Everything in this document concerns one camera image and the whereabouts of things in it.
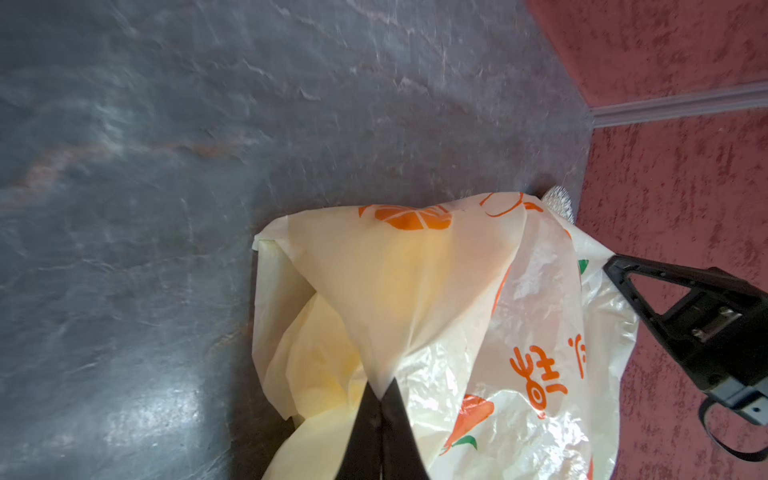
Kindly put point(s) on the aluminium corner post right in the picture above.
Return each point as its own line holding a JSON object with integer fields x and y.
{"x": 721, "y": 100}

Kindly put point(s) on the fruit print plastic bag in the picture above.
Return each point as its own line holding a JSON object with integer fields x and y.
{"x": 507, "y": 339}

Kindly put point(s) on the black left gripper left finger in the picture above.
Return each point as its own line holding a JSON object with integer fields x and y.
{"x": 362, "y": 459}

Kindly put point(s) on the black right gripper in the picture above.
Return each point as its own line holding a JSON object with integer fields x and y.
{"x": 717, "y": 332}

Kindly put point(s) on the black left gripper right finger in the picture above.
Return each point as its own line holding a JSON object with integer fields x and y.
{"x": 400, "y": 456}

